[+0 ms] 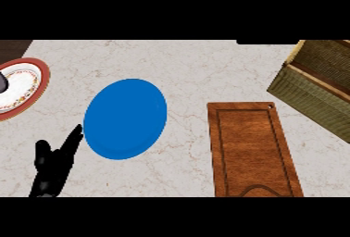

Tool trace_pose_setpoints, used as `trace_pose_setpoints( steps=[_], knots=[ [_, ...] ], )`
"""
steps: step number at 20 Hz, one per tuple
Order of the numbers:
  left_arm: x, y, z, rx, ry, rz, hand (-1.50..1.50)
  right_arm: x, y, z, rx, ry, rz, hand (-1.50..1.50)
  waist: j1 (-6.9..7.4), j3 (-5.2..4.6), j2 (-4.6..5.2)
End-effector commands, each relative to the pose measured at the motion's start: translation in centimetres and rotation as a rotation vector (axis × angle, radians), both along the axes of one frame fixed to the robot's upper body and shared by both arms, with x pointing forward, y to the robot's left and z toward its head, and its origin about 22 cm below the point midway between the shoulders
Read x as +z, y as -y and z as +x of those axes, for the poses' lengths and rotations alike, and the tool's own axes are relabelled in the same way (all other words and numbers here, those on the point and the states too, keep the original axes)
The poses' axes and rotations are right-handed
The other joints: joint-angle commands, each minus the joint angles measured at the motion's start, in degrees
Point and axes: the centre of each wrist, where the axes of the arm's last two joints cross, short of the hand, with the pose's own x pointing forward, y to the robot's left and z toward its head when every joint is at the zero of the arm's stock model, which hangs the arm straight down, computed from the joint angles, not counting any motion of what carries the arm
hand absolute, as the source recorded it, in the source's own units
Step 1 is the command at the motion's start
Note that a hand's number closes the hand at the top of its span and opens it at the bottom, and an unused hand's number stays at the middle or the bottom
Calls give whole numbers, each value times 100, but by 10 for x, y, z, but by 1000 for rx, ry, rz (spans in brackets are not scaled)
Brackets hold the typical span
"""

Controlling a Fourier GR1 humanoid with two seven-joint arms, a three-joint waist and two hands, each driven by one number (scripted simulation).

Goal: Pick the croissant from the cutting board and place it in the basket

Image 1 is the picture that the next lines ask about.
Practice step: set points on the dark grey object on plate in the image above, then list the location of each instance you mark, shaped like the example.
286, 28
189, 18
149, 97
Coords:
1, 83

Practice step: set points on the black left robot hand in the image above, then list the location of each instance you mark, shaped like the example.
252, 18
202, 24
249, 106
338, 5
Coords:
50, 168

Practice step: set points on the blue plate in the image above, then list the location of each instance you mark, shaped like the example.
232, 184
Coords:
124, 118

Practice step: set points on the brown wooden cutting board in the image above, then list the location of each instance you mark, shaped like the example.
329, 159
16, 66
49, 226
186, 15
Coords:
249, 151

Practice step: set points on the white red-rimmed patterned plate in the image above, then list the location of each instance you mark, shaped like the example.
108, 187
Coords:
21, 86

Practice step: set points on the olive wicker basket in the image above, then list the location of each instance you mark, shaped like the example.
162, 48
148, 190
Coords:
319, 89

